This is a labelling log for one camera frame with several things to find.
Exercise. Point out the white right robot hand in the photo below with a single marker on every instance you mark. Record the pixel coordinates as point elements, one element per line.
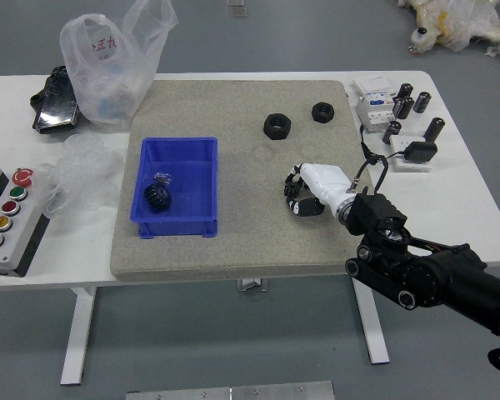
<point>327,185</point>

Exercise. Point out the small black gear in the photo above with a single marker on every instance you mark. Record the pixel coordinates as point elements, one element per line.
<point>294,190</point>

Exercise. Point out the large black gear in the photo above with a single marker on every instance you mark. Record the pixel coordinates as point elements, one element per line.
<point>158,199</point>

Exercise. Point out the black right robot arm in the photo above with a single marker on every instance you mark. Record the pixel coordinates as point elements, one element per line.
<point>441,275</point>

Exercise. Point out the small black hex nut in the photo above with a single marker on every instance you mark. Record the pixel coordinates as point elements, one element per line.
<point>323,111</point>

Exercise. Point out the large black hex nut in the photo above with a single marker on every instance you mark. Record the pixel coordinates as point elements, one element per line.
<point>276,126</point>

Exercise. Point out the grey button control box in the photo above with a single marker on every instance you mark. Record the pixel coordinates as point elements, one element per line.
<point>8,254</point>

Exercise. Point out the white power socket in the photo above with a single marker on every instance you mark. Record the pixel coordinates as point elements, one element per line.
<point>400,146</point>

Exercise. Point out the black cylindrical capacitor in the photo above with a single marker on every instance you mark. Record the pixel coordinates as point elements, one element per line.
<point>434,129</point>
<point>422,102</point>
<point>408,107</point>
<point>398,107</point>
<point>391,132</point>
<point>406,91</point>

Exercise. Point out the white circuit breaker blue label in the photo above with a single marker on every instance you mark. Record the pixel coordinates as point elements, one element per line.
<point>373,106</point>

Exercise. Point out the grey-brown mat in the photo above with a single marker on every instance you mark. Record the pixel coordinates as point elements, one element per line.
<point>254,241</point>

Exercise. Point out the black plug adapter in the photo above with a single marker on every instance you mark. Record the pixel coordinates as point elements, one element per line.
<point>421,151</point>

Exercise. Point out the blue plastic bin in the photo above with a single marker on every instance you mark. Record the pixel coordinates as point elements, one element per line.
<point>187,175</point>

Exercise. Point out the white table leg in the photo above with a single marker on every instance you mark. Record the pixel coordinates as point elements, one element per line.
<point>79,333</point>
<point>373,329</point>

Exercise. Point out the small clear plastic scrap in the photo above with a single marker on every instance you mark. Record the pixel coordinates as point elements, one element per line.
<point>163,177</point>

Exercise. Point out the small metal floor plate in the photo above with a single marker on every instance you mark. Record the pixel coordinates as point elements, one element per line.
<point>237,8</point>

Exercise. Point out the plastic-wrapped plush toy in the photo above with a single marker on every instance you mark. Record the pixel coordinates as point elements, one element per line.
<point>458,25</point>

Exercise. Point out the long metal floor plate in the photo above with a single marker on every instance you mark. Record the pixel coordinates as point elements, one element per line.
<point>229,391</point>

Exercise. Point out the crumpled clear plastic wrap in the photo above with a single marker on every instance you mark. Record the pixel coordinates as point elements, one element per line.
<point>83,166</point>

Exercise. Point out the white plastic bag red print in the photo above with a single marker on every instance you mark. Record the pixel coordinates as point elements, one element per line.
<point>108,75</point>

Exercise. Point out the shiny black plastic tray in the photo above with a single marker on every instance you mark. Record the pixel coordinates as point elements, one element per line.
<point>56,106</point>

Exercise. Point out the red emergency stop button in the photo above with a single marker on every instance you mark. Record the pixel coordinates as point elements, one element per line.
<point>23,176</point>

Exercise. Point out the green push button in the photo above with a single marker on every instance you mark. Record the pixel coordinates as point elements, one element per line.
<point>18,193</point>

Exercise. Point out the red push button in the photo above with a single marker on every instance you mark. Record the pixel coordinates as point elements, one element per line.
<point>11,208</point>

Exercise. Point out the yellow push button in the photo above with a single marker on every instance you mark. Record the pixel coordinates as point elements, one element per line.
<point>2,222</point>

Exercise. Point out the metal table bracket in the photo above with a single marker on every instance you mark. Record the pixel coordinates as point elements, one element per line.
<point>252,284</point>

